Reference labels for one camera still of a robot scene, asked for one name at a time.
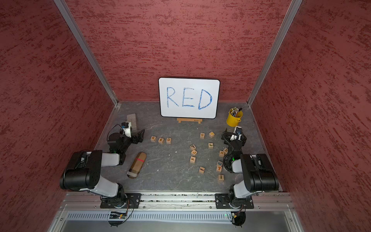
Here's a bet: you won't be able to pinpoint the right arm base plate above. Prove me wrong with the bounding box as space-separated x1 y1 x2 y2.
214 193 254 209

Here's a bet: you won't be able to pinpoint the white dry-erase board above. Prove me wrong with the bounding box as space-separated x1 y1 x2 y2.
158 77 220 119

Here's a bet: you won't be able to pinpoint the brown plaid pencil case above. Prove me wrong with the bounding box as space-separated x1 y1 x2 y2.
127 152 147 179

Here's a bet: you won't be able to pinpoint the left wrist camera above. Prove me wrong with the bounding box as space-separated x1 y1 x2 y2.
121 121 132 138

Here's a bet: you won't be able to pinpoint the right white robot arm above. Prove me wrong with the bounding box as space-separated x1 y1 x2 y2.
221 131 279 209

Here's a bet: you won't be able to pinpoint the wooden board stand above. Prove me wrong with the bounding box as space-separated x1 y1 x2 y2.
176 118 203 124

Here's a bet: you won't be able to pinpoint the yellow pen cup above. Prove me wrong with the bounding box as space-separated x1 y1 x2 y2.
226 108 243 127

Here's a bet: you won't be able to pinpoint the grey rectangular eraser block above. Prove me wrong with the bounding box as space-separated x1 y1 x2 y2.
127 113 138 131

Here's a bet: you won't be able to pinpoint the aluminium front rail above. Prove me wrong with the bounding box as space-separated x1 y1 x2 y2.
59 191 296 211

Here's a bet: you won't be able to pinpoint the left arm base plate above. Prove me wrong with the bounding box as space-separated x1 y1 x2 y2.
100 193 142 209

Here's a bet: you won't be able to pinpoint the wooden block letter i front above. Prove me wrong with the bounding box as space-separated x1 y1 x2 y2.
218 174 225 182

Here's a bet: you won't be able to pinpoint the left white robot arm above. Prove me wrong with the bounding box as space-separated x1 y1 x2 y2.
60 129 145 209

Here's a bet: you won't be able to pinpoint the pens in cup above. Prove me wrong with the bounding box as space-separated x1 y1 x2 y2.
230 107 242 117

